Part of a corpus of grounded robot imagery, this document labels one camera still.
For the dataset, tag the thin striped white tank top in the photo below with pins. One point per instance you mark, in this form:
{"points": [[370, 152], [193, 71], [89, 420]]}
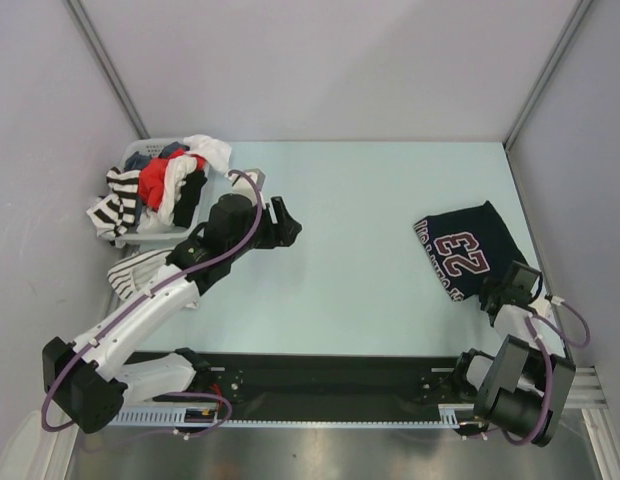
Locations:
{"points": [[137, 276]]}

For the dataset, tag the grey plastic laundry basket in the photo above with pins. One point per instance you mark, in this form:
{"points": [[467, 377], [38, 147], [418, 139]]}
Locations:
{"points": [[176, 234]]}

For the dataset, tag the aluminium extrusion rail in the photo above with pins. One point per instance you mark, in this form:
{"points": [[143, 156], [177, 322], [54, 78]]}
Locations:
{"points": [[586, 391]]}

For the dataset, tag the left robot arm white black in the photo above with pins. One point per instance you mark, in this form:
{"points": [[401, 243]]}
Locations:
{"points": [[90, 378]]}

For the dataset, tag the black white striped tank top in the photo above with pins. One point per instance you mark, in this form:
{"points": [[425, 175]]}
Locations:
{"points": [[115, 214]]}

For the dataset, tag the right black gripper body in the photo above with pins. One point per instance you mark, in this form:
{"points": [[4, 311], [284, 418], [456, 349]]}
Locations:
{"points": [[489, 287]]}

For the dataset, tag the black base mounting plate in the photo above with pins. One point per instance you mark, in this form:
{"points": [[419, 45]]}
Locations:
{"points": [[359, 387]]}

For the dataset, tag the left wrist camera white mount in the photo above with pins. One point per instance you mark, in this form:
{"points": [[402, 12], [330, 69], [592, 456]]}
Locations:
{"points": [[248, 183]]}

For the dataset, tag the grey blue tank top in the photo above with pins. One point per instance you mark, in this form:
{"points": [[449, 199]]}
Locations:
{"points": [[138, 155]]}

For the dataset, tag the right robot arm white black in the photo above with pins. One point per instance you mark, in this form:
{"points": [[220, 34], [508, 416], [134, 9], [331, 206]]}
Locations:
{"points": [[523, 387]]}

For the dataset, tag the slotted cable duct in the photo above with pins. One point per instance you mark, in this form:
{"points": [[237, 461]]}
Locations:
{"points": [[194, 419]]}

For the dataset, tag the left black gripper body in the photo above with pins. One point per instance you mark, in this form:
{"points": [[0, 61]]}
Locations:
{"points": [[268, 235]]}

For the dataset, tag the navy tank top red trim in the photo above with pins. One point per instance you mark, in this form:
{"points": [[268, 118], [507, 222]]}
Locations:
{"points": [[466, 247]]}

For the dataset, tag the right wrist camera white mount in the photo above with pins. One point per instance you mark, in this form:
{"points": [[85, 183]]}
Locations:
{"points": [[544, 305]]}

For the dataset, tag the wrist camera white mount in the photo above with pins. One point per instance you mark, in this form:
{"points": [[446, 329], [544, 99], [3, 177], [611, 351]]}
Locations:
{"points": [[248, 183], [544, 305]]}

